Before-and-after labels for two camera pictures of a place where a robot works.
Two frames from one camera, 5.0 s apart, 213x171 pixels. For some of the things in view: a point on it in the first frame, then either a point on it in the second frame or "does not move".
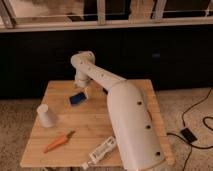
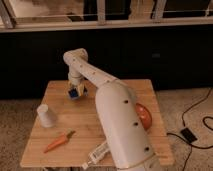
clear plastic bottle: (100, 151) does not move
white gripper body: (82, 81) to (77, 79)
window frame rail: (9, 23) does not move
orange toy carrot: (65, 138) does not move
